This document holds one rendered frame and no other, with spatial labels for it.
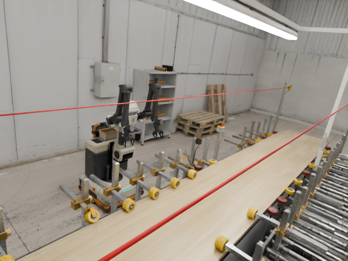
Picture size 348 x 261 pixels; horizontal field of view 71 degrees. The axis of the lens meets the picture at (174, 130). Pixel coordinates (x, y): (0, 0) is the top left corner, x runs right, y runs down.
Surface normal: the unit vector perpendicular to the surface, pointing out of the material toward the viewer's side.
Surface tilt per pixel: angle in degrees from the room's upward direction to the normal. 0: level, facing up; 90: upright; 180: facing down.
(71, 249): 0
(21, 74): 90
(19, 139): 90
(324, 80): 90
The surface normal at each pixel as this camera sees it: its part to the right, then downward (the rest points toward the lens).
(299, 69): -0.65, 0.16
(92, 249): 0.12, -0.94
